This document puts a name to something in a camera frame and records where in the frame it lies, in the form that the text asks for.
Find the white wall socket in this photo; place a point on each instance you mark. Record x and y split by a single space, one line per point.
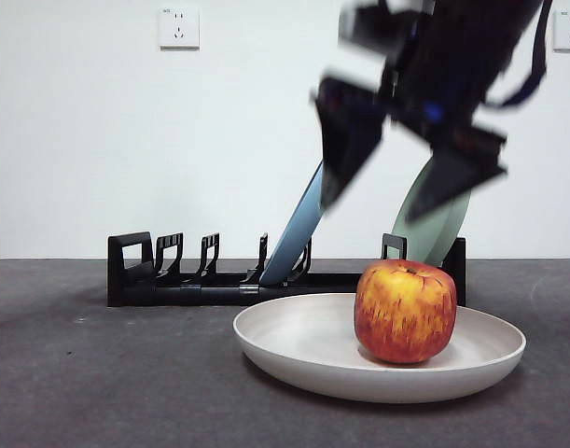
179 28
569 30

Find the pale yellow round plate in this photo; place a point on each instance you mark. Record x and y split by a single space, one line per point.
289 340

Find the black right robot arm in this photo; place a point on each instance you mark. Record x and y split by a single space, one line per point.
462 56

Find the black plastic plate rack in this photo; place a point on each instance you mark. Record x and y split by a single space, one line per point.
140 289

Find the red yellow apple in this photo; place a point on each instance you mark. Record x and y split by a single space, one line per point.
406 312

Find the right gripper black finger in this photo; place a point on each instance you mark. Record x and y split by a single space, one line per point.
347 149
448 182

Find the blue round plate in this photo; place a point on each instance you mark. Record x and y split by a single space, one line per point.
289 242

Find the green round plate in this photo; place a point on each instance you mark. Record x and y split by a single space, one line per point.
420 242

